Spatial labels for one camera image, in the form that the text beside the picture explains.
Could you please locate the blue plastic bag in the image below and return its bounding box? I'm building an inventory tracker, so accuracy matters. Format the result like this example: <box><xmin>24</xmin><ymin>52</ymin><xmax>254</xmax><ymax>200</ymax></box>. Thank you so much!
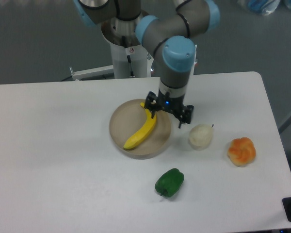
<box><xmin>237</xmin><ymin>0</ymin><xmax>281</xmax><ymax>16</ymax></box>

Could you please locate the round beige plate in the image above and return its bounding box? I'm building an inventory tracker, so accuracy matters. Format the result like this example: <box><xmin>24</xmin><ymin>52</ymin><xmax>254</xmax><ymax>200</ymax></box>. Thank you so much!
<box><xmin>109</xmin><ymin>99</ymin><xmax>172</xmax><ymax>159</ymax></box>

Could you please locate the yellow banana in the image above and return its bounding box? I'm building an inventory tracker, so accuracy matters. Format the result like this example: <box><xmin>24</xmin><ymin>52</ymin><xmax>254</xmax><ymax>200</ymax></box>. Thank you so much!
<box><xmin>123</xmin><ymin>102</ymin><xmax>157</xmax><ymax>150</ymax></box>

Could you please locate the white metal bracket left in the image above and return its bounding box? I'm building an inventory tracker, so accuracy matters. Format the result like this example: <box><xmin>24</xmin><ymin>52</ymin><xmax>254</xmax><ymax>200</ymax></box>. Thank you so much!
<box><xmin>69</xmin><ymin>65</ymin><xmax>114</xmax><ymax>81</ymax></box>

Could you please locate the green bell pepper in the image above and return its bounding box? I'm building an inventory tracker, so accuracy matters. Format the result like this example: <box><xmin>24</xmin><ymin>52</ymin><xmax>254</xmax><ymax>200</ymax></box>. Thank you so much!
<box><xmin>154</xmin><ymin>168</ymin><xmax>185</xmax><ymax>198</ymax></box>

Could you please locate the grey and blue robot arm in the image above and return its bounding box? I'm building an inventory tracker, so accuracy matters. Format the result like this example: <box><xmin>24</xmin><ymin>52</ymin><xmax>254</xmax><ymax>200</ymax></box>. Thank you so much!
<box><xmin>74</xmin><ymin>0</ymin><xmax>220</xmax><ymax>124</ymax></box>

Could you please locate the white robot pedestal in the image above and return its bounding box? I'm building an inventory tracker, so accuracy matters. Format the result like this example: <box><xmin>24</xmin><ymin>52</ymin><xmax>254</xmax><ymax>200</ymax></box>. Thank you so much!
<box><xmin>101</xmin><ymin>10</ymin><xmax>150</xmax><ymax>79</ymax></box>

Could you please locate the orange bread roll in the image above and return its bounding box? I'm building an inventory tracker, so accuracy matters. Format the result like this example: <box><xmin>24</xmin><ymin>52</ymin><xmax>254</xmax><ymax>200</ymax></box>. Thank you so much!
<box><xmin>227</xmin><ymin>137</ymin><xmax>256</xmax><ymax>166</ymax></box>

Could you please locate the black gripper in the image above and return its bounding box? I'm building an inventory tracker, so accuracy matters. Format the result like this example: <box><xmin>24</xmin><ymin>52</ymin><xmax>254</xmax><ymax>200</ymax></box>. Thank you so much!
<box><xmin>144</xmin><ymin>91</ymin><xmax>194</xmax><ymax>128</ymax></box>

